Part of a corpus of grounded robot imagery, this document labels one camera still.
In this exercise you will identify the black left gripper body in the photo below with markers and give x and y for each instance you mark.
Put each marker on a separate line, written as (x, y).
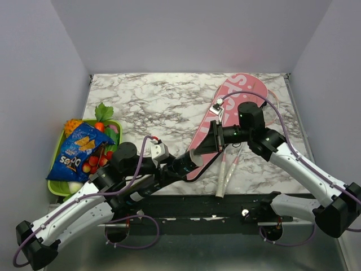
(161, 178)

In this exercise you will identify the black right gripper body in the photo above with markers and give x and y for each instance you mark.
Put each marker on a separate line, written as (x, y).
(219, 135)

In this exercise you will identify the black shuttlecock tube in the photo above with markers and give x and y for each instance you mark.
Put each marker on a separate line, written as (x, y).
(175, 171)

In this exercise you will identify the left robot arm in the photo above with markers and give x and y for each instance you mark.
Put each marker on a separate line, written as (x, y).
(127, 179)

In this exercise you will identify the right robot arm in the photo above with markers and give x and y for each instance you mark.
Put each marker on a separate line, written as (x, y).
(335, 206)

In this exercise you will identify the pink badminton racket right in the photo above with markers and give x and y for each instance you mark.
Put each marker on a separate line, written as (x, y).
(231, 169)

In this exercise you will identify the pink badminton racket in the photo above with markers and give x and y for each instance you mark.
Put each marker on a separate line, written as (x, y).
(220, 183)
(231, 169)

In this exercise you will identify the pink badminton racket left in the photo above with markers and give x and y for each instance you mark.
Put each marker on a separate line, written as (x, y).
(220, 183)

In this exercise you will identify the pink racket bag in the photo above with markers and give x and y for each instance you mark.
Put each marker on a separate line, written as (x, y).
(235, 83)

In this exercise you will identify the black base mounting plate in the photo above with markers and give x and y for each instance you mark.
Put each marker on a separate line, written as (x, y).
(204, 214)

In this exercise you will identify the pink toy fruit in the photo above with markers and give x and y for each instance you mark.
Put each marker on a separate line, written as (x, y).
(114, 128)

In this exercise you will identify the red toy cherries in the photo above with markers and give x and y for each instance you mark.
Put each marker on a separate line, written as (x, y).
(93, 163)

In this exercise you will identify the orange toy carrot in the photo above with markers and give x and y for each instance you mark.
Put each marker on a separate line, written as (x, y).
(100, 126)

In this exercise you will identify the blue Doritos chip bag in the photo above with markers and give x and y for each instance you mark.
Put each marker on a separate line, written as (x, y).
(75, 151)

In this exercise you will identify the white toy onion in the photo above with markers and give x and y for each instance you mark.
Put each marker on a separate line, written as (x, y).
(74, 186)

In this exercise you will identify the orange toy pineapple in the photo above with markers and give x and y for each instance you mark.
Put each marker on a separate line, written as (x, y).
(71, 125)

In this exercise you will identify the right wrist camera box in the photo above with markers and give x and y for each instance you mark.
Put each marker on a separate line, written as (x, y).
(216, 109)

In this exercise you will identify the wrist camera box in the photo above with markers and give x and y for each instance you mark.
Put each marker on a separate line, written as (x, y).
(159, 152)
(216, 109)

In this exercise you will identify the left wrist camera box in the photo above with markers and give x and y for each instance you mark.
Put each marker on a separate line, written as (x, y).
(159, 152)

